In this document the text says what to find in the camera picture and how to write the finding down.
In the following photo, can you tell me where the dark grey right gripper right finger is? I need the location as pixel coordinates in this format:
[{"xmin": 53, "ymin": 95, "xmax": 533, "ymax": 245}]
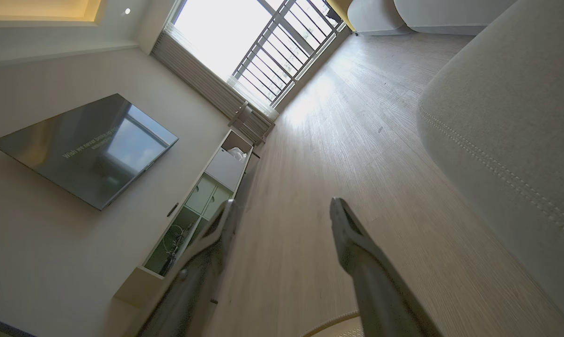
[{"xmin": 330, "ymin": 197, "xmax": 444, "ymax": 337}]

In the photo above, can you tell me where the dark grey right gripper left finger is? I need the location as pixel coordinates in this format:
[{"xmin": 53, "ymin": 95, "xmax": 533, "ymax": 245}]
[{"xmin": 137, "ymin": 199, "xmax": 238, "ymax": 337}]

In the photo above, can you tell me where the grey fabric sofa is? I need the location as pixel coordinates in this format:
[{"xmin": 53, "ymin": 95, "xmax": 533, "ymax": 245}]
[{"xmin": 417, "ymin": 0, "xmax": 564, "ymax": 330}]

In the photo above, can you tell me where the grey sofa section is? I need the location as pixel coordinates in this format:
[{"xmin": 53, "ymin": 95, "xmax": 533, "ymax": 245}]
[{"xmin": 393, "ymin": 0, "xmax": 517, "ymax": 36}]

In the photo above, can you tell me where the dark ornament behind cabinet glass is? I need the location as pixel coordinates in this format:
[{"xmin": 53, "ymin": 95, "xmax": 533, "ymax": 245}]
[{"xmin": 161, "ymin": 224, "xmax": 194, "ymax": 274}]

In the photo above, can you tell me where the cream plastic laundry basket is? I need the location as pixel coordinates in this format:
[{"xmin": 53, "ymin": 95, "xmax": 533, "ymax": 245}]
[{"xmin": 302, "ymin": 311, "xmax": 365, "ymax": 337}]

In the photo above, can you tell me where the white low television cabinet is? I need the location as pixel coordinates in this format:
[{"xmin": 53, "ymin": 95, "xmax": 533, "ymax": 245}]
[{"xmin": 113, "ymin": 129, "xmax": 255, "ymax": 308}]

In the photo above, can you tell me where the small light wooden stool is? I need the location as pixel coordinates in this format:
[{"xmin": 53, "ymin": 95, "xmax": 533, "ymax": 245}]
[{"xmin": 228, "ymin": 102, "xmax": 276, "ymax": 146}]

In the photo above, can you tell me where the white pleated sheer curtain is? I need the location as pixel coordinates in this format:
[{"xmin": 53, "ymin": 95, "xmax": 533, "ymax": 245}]
[{"xmin": 151, "ymin": 23, "xmax": 280, "ymax": 142}]

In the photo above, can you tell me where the dark metal balcony railing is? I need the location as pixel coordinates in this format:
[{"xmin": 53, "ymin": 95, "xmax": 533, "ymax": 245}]
[{"xmin": 232, "ymin": 0, "xmax": 346, "ymax": 106}]

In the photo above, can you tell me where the large bright window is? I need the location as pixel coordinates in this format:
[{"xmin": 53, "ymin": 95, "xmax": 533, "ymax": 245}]
[{"xmin": 168, "ymin": 0, "xmax": 349, "ymax": 107}]

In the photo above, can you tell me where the yellow curtain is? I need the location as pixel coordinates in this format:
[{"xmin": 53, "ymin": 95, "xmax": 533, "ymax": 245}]
[{"xmin": 328, "ymin": 0, "xmax": 358, "ymax": 32}]

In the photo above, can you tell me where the wall-mounted flat television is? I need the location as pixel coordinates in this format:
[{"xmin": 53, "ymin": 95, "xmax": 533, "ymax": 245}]
[{"xmin": 0, "ymin": 93, "xmax": 179, "ymax": 211}]

